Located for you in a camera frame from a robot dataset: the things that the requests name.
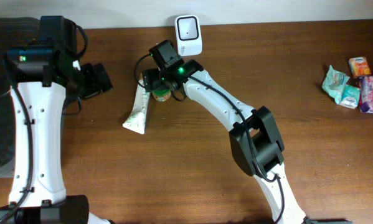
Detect green lid jar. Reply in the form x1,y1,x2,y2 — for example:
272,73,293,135
152,89,171,102

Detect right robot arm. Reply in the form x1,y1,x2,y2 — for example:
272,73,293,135
142,40,309,224

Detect grey plastic mesh basket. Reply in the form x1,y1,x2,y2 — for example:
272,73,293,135
0,17,39,178

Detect red purple tissue pack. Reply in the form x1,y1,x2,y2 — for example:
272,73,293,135
357,76,373,114

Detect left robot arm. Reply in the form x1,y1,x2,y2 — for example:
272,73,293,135
0,16,113,224

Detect small teal gum box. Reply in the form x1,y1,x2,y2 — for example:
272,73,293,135
340,85,361,109

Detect white barcode scanner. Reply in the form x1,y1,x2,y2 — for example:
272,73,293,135
174,15,202,57

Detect orange small tissue pack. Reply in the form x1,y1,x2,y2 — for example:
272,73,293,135
349,57,372,78

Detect teal wet wipes pack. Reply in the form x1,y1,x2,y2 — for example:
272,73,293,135
322,65,350,105

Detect white floral tube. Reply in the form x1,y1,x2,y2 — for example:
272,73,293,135
123,75,151,134

